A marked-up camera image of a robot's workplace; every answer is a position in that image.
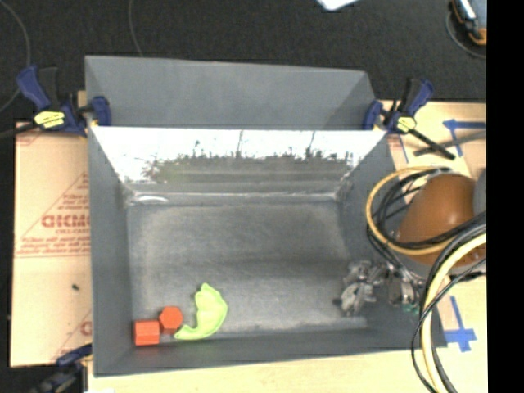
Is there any brown cardboard board red print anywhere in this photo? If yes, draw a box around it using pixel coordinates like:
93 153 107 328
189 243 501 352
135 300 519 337
8 120 94 368

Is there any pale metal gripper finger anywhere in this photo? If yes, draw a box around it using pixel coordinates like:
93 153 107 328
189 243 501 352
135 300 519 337
337 282 377 318
342 260 382 288

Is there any orange hexagonal block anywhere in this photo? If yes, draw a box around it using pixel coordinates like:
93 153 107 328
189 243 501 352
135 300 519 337
158 305 184 336

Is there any grey metal bin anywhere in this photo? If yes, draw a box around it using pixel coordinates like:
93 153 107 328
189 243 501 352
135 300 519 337
83 54 415 377

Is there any orange cube block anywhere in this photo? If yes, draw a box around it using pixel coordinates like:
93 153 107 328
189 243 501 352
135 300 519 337
132 319 161 347

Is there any lime green soft toy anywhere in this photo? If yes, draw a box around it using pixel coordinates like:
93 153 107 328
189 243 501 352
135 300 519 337
173 282 229 341

